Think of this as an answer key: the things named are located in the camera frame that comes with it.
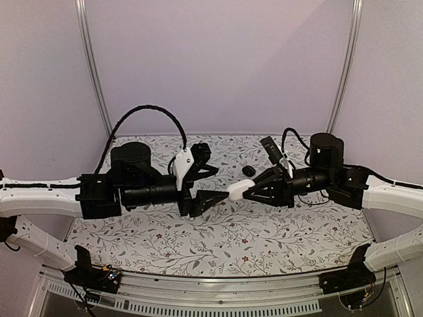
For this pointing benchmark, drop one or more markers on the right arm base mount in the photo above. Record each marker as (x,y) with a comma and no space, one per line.
(356,274)

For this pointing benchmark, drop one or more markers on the aluminium frame post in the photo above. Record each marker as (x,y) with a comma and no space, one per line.
(353,35)
(83,21)

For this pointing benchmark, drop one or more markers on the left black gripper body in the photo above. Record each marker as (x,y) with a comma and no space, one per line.
(184,204)

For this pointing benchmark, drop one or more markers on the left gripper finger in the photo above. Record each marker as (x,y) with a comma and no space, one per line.
(201,171)
(206,199)

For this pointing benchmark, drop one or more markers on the black earbud charging case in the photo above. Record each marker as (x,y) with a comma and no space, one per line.
(248,171)

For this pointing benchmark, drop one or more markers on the right aluminium frame post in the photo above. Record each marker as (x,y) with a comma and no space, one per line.
(353,35)

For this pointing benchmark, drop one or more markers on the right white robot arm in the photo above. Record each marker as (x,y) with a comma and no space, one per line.
(352,186)

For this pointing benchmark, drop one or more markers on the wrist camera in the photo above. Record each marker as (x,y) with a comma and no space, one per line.
(198,153)
(276,155)

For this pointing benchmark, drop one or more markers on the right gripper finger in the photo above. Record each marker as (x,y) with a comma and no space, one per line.
(268,195)
(270,179)

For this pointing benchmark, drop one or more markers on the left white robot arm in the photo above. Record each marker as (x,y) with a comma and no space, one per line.
(131,182)

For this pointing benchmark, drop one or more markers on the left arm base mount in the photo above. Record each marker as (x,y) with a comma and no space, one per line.
(105,279)

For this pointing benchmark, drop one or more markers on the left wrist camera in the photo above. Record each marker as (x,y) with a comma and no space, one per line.
(198,153)

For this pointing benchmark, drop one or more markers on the floral tablecloth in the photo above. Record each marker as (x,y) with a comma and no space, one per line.
(233,238)

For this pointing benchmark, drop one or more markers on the front aluminium rail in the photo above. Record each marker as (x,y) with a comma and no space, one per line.
(144,294)

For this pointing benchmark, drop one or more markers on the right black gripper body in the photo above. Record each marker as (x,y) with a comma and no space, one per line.
(289,191)

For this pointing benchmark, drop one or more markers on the left aluminium frame post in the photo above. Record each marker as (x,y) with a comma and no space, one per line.
(83,21)

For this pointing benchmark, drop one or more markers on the white oval case lid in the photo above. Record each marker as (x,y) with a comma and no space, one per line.
(237,189)

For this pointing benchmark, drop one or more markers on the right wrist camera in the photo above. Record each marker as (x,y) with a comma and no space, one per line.
(276,155)

